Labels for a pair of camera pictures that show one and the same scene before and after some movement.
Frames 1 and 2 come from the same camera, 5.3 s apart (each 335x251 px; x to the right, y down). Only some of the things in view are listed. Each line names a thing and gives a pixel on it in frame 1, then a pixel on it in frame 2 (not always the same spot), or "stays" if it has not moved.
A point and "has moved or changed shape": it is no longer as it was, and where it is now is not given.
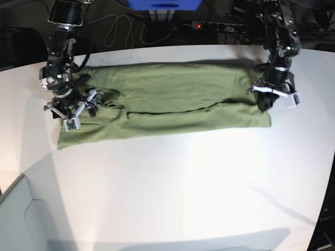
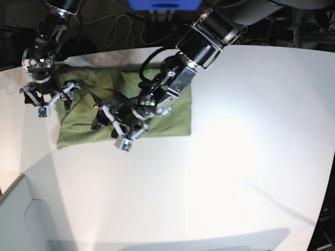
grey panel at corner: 24,225 stays
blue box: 165,5 stays
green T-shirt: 145,99 has moved or changed shape
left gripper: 68,100 -> 45,95
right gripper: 277,81 -> 126,118
